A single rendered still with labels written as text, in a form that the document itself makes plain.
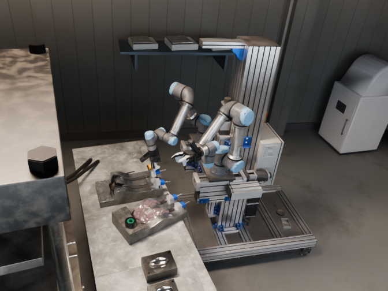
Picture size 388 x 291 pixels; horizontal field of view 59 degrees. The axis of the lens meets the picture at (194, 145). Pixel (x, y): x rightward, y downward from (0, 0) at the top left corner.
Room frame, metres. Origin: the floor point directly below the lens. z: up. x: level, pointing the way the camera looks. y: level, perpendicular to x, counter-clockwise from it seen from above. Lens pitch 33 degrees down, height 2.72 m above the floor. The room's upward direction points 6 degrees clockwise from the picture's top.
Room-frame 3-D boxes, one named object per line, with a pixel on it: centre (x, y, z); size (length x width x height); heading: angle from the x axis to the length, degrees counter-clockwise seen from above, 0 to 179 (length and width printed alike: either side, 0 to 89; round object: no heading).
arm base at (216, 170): (2.27, -0.22, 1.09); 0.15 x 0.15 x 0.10
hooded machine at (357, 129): (4.72, -2.36, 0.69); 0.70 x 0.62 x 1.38; 107
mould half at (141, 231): (1.89, 0.27, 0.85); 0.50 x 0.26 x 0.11; 132
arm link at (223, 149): (2.27, -0.23, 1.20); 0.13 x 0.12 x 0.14; 43
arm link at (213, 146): (2.00, -0.12, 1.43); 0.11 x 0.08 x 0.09; 133
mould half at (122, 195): (2.18, 0.50, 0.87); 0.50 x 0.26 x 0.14; 115
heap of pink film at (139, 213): (1.90, 0.27, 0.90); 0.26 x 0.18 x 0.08; 132
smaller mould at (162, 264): (1.45, 0.15, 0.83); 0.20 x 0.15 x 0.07; 115
